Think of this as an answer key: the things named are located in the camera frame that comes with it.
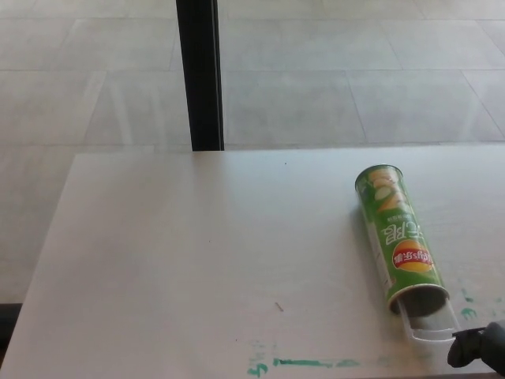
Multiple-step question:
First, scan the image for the black vertical frame post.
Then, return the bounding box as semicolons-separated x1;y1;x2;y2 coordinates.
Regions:
175;0;226;152

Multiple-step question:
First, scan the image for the clear plastic chips tray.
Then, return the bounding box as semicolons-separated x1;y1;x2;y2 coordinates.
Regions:
398;296;462;343

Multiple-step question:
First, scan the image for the green chips can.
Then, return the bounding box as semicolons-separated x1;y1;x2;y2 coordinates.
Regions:
354;164;451;316

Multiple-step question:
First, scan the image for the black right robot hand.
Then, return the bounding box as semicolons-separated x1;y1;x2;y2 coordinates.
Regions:
447;321;505;369

